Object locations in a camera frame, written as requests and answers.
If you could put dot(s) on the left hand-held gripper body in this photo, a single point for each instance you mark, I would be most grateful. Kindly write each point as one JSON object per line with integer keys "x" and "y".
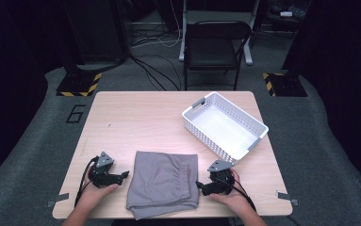
{"x": 101, "y": 175}

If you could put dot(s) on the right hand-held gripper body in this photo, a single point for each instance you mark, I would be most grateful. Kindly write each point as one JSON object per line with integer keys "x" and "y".
{"x": 220, "y": 180}

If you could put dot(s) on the gray pants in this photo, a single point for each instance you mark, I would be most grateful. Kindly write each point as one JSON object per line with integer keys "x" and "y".
{"x": 162, "y": 185}

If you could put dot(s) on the white perforated plastic basket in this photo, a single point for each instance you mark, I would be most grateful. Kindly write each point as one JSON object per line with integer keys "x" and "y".
{"x": 225, "y": 128}

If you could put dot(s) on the person's left hand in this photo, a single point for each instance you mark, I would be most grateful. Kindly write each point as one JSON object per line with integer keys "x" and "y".
{"x": 95, "y": 194}

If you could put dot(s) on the person's right hand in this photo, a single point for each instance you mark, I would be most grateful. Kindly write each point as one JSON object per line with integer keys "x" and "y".
{"x": 233, "y": 199}

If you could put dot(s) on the gray tape strip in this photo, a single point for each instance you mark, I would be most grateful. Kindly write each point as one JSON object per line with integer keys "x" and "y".
{"x": 58, "y": 198}
{"x": 286, "y": 197}

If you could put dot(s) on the black stand base hazard stripes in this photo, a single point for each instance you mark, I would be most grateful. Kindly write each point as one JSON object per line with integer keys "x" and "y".
{"x": 286, "y": 84}
{"x": 77, "y": 84}

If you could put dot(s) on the black folding chair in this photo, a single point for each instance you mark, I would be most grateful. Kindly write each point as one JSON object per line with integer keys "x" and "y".
{"x": 214, "y": 53}

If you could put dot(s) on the black cabinet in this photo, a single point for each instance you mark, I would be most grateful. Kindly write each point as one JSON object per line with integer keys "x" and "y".
{"x": 96, "y": 31}

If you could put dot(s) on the white power adapter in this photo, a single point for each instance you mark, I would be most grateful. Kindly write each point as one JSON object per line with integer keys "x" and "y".
{"x": 286, "y": 13}

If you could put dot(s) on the white desk frame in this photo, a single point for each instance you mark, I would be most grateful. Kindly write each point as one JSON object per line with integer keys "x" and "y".
{"x": 247, "y": 47}

